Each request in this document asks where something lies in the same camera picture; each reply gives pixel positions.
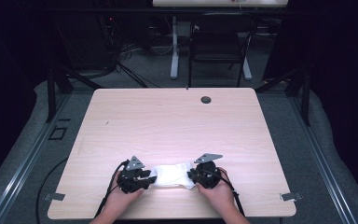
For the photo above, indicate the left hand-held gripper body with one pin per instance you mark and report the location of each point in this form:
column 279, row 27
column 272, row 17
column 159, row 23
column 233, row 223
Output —
column 132, row 182

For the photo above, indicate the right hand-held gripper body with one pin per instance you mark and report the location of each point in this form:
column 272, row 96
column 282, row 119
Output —
column 208, row 177

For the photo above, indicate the person's right hand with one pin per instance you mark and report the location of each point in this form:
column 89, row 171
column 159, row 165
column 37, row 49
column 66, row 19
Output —
column 220, row 196

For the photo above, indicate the person's left hand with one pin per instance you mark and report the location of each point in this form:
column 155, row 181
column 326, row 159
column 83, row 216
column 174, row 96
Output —
column 118, row 202

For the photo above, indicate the grey round table grommet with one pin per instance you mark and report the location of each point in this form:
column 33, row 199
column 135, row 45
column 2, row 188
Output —
column 205, row 100

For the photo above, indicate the grey metal table clip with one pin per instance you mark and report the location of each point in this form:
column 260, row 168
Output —
column 290, row 196
column 54, row 196

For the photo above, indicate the white desk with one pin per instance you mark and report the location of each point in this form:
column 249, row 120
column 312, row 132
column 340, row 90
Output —
column 174, row 62

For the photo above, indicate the black metal stand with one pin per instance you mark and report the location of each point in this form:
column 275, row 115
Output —
column 51, row 93
column 306, row 99

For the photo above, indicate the black chair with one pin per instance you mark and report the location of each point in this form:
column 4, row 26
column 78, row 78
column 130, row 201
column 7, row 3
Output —
column 216, row 46

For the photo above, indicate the aluminium floor rail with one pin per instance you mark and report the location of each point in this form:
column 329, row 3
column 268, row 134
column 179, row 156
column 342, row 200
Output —
column 321, row 161
column 21, row 168

